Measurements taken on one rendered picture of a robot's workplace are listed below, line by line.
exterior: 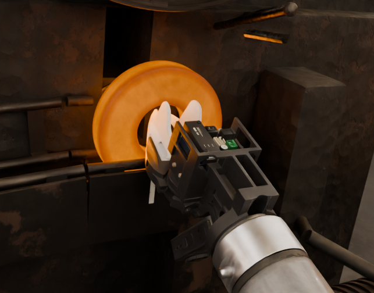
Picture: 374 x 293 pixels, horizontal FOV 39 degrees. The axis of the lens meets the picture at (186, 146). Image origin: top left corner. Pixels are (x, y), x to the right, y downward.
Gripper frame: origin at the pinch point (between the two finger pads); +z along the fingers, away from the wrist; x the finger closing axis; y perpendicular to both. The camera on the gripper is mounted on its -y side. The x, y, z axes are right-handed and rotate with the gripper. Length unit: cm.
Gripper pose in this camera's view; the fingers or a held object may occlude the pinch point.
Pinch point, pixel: (160, 122)
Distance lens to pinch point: 61.8
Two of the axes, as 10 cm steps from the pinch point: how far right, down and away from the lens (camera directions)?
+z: -4.0, -6.4, 6.5
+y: 2.5, -7.6, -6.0
